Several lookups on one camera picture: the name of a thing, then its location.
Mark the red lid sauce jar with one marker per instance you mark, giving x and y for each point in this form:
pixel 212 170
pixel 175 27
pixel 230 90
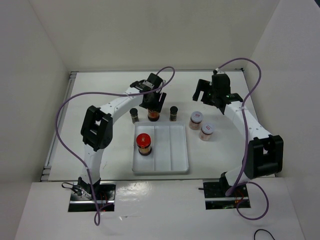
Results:
pixel 153 115
pixel 143 142

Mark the white divided tray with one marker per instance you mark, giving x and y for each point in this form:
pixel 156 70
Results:
pixel 168 142

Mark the white lid spice jar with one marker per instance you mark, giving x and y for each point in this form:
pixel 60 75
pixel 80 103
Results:
pixel 206 131
pixel 196 119

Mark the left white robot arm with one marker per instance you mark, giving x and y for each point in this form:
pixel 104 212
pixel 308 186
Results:
pixel 97 127

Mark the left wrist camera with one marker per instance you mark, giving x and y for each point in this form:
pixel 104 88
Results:
pixel 142 86

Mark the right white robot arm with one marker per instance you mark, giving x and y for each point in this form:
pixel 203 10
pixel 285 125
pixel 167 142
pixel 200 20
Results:
pixel 263 150

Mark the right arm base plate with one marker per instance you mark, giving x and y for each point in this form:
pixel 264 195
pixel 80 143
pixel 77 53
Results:
pixel 216 199

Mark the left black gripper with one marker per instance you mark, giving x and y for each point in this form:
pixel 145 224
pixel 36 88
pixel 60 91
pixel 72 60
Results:
pixel 157 105

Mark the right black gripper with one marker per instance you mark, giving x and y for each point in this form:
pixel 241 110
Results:
pixel 203 85

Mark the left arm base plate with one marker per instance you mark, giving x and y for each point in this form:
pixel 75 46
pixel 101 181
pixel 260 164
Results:
pixel 81 201

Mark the black lid pepper bottle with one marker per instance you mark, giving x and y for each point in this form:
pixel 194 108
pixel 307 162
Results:
pixel 173 113
pixel 134 115

